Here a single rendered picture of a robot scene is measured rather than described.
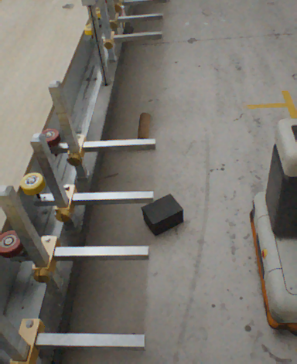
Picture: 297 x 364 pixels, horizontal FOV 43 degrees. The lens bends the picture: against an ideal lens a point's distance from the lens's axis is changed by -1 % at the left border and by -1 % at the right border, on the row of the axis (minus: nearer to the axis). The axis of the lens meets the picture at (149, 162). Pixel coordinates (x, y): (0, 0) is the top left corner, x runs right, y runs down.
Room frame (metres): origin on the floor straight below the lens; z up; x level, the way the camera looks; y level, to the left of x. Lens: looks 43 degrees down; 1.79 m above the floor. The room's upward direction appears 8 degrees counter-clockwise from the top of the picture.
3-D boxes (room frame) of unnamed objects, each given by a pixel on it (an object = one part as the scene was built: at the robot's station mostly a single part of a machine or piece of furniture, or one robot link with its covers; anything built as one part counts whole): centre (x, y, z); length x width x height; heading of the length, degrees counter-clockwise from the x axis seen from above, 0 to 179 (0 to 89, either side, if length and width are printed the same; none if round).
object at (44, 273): (0.66, 0.35, 0.83); 0.14 x 0.06 x 0.05; 172
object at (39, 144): (0.89, 0.32, 0.90); 0.04 x 0.04 x 0.48; 82
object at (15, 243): (0.70, 0.45, 0.85); 0.08 x 0.08 x 0.11
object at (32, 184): (0.94, 0.41, 0.85); 0.08 x 0.08 x 0.11
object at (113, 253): (0.67, 0.26, 0.83); 0.43 x 0.03 x 0.04; 82
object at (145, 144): (1.16, 0.18, 0.83); 0.43 x 0.03 x 0.04; 82
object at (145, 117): (2.26, 0.00, 0.04); 0.30 x 0.08 x 0.08; 172
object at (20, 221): (0.64, 0.36, 0.94); 0.04 x 0.04 x 0.48; 82
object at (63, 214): (0.91, 0.32, 0.80); 0.14 x 0.06 x 0.05; 172
